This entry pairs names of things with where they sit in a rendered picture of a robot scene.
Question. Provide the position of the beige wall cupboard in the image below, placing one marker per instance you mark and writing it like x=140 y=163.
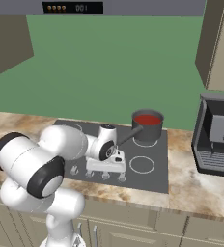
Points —
x=218 y=45
x=7 y=41

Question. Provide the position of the dark grey hob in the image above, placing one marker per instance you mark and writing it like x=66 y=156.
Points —
x=149 y=173

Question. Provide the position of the grey hob knob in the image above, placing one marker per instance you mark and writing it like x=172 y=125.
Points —
x=89 y=174
x=105 y=176
x=73 y=170
x=122 y=178

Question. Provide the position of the black coffee machine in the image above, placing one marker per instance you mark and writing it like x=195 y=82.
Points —
x=213 y=151

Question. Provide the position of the grey range hood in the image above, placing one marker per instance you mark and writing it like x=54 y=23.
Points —
x=123 y=8

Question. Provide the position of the dark grey saucepan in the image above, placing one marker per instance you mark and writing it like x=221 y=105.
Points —
x=148 y=131

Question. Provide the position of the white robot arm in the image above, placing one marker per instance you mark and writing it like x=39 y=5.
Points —
x=30 y=160

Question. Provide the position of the beige cupboard door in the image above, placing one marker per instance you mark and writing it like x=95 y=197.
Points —
x=133 y=236
x=36 y=230
x=1 y=225

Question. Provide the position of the red marinara sauce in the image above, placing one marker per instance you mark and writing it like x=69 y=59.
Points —
x=147 y=119

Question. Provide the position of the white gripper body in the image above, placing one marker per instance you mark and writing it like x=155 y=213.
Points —
x=101 y=165

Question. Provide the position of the beige drawer front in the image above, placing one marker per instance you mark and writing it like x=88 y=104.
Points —
x=213 y=229
x=120 y=214

